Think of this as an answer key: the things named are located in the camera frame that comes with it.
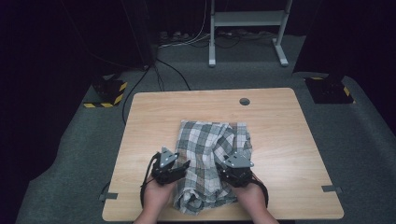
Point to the round grey table grommet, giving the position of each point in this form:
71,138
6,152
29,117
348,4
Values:
244,101

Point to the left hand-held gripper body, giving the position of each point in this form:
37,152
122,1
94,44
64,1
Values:
163,169

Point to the white metal stand frame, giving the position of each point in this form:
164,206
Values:
249,18

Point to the plaid button-up shirt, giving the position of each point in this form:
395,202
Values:
202,140

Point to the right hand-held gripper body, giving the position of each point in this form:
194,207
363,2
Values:
238,174

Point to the power strip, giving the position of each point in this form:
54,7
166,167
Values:
174,35

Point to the grey tape strip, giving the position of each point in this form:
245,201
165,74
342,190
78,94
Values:
331,188
109,196

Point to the black box with yellow stripes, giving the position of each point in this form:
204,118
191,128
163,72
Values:
327,91
107,90

